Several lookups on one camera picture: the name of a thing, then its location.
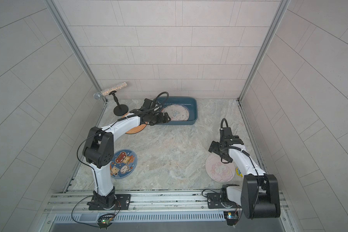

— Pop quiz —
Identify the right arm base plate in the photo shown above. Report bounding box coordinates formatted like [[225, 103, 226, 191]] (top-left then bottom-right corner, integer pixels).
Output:
[[205, 192, 241, 209]]

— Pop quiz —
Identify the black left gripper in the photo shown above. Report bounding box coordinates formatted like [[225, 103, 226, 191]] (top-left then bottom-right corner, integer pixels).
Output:
[[146, 112, 172, 125]]

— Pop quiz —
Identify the glitter microphone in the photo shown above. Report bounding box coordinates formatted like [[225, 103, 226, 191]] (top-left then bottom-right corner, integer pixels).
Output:
[[93, 82, 128, 100]]

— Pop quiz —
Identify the right green circuit board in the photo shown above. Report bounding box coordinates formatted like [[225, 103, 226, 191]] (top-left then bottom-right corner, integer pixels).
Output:
[[223, 211, 240, 226]]

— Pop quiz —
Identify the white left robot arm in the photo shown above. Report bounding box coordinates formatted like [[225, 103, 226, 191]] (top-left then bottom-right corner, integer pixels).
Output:
[[82, 97, 171, 209]]

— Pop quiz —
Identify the pink unicorn round coaster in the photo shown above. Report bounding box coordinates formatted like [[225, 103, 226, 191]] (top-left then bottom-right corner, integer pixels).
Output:
[[205, 154, 235, 183]]

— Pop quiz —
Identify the aluminium front rail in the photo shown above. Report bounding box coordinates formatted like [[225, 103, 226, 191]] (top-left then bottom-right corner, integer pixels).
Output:
[[43, 189, 289, 224]]

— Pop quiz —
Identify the aluminium corner frame post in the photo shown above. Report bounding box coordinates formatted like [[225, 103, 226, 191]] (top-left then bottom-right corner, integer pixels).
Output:
[[238, 0, 291, 103]]

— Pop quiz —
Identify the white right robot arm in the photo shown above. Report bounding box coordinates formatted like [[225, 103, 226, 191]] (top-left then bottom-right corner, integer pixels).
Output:
[[209, 126, 281, 219]]

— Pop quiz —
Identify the blue toast cartoon coaster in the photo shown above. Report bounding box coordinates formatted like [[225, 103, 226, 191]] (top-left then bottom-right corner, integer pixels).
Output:
[[110, 149, 138, 179]]

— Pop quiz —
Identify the left aluminium corner post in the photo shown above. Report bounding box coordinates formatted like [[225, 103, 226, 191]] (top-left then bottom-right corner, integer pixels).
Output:
[[44, 0, 102, 92]]

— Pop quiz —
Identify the green circuit board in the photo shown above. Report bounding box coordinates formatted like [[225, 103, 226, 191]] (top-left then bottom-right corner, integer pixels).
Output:
[[97, 213, 116, 230], [223, 211, 240, 226]]

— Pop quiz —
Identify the teal plastic storage box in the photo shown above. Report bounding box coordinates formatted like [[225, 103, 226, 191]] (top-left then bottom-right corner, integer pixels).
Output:
[[163, 96, 198, 126]]

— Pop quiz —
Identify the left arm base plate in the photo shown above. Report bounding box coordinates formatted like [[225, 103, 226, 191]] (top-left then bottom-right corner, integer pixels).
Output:
[[87, 193, 131, 210]]

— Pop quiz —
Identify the orange round coaster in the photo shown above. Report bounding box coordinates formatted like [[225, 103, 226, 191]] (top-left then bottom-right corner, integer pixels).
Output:
[[126, 124, 147, 134]]

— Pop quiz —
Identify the left green circuit board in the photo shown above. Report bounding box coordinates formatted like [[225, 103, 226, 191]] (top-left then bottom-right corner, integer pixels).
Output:
[[97, 213, 116, 230]]

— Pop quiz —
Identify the small yellow sticker coaster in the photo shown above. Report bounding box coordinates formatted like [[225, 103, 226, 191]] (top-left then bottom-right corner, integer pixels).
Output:
[[236, 167, 243, 177]]

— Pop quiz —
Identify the black microphone stand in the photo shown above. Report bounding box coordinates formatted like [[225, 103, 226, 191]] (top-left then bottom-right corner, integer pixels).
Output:
[[109, 90, 129, 116]]

